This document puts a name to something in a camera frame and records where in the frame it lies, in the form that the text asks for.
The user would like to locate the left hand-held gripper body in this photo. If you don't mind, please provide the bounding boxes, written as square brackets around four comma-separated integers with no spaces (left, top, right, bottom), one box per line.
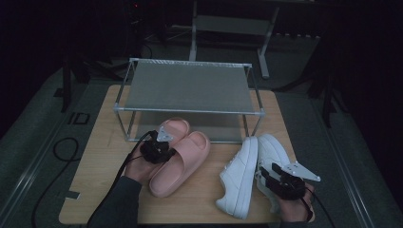
[140,125,178,165]

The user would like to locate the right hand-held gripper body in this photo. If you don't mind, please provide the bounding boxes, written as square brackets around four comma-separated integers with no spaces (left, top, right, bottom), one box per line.
[269,161,321,201]

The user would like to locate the white sneaker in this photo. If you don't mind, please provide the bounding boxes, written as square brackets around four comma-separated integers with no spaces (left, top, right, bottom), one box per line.
[255,133,299,215]
[216,136,259,220]

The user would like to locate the pink slipper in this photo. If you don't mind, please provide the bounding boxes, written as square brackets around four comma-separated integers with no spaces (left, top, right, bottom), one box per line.
[148,130,211,199]
[147,117,191,182]

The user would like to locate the grey metal shoe rack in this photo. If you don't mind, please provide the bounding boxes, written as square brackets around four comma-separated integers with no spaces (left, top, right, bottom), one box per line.
[112,57,266,144]

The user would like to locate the person's right hand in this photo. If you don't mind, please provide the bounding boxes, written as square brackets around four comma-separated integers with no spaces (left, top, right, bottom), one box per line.
[278,184,316,222]

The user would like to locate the person's left hand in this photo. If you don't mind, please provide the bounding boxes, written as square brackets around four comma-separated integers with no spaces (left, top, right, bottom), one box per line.
[124,145,161,184]

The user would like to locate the black stand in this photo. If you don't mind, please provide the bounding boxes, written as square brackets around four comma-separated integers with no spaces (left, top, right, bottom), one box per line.
[60,53,126,113]
[272,37,350,129]

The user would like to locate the white metal stand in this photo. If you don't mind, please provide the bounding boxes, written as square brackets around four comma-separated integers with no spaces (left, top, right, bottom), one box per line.
[188,0,280,80]

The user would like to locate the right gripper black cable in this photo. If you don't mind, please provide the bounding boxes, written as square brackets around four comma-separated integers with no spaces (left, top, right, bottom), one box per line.
[300,186,337,228]

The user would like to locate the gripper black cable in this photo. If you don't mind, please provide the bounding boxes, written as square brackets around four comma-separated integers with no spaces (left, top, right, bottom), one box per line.
[300,186,337,228]
[86,130,158,228]

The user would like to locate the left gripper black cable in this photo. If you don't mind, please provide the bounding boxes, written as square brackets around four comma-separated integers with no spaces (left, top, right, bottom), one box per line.
[86,130,158,228]

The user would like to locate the grey floor rail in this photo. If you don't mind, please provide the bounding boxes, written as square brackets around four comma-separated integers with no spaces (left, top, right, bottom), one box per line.
[312,94,379,228]
[0,84,96,227]

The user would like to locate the black floor cable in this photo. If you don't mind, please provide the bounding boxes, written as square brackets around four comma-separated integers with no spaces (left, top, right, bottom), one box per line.
[30,137,80,228]

